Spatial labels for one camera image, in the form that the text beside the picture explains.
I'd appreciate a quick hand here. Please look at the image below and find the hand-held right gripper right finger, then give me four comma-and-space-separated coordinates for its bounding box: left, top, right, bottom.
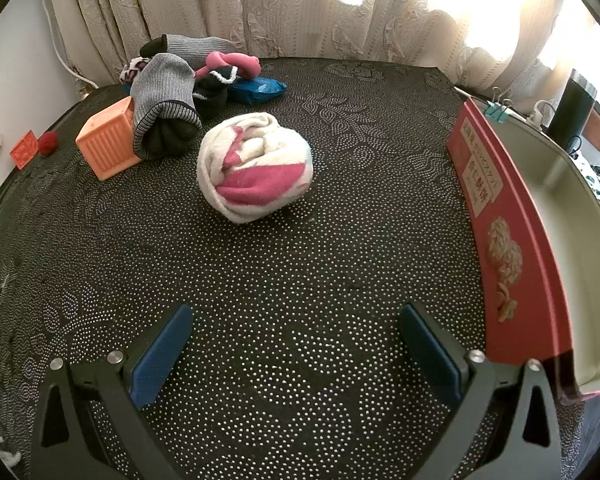
399, 302, 563, 480

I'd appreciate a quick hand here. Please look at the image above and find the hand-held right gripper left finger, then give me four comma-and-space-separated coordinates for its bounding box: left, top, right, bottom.
31, 304, 201, 480

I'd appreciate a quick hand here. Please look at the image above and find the red cardboard box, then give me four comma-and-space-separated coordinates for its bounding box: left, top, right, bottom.
446, 97, 600, 401

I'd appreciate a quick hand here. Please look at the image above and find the pastel plush toy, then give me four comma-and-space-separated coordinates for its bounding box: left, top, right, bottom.
196, 112, 315, 224

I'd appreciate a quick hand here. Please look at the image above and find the orange cube block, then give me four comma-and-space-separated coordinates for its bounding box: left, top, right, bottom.
76, 96, 143, 181

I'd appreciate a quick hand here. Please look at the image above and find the orange square tile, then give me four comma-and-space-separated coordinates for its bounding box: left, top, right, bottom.
10, 130, 41, 170

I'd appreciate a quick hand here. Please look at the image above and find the black sock with white trim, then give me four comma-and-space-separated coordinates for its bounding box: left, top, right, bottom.
192, 70, 238, 121

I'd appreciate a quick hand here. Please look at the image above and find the grey sock with black lining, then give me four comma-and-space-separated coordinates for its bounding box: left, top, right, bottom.
130, 54, 203, 160

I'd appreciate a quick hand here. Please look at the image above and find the blue packet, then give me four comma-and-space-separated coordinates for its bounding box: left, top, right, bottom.
227, 76, 288, 106

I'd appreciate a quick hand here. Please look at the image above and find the pink ring toy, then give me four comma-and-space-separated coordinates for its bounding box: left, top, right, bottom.
203, 51, 262, 81

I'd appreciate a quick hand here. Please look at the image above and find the teal binder clip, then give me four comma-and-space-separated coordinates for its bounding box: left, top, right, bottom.
484, 86, 515, 125

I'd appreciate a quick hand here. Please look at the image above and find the black tumbler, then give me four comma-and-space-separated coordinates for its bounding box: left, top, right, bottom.
547, 68, 597, 153

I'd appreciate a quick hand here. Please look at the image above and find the cream lace curtain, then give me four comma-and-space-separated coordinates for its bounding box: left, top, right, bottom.
44, 0, 600, 106

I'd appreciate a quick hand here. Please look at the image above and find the white wall cable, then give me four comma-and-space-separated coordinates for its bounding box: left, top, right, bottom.
42, 0, 100, 88

